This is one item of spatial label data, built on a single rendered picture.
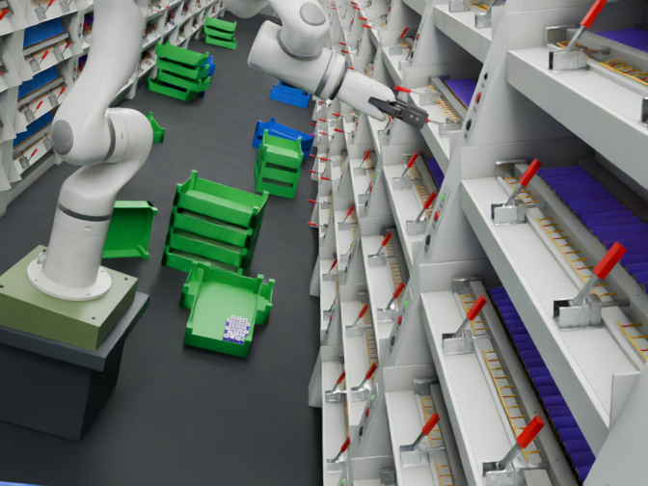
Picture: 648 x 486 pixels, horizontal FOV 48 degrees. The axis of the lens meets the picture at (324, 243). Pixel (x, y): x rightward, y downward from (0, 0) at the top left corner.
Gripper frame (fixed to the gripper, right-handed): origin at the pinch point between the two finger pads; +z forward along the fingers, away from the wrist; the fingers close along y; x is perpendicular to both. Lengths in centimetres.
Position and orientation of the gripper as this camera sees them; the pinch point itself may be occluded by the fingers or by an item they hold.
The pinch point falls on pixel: (415, 116)
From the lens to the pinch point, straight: 135.0
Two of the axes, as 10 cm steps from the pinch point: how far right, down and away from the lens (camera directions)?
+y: 0.1, 3.9, -9.2
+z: 9.1, 3.8, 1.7
